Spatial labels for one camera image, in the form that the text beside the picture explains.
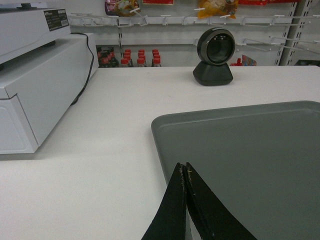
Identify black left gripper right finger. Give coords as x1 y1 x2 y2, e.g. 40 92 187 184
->
183 162 256 240

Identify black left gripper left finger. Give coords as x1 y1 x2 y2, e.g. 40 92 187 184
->
142 163 187 240

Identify grey rectangular serving tray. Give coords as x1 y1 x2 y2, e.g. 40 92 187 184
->
151 101 320 240

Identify black barcode scanner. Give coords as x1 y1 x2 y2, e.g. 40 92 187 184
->
192 27 235 86

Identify red cap sauce bottles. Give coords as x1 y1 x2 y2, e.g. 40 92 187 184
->
96 46 148 68

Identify white cash drawer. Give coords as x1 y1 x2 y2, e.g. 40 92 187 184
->
0 33 98 154

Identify orange hanging snack bag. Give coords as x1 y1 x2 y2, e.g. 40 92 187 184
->
197 0 239 19

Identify white receipt printer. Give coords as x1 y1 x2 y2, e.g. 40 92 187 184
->
0 0 71 64

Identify thin black power cord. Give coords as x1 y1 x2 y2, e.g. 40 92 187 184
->
69 32 95 106

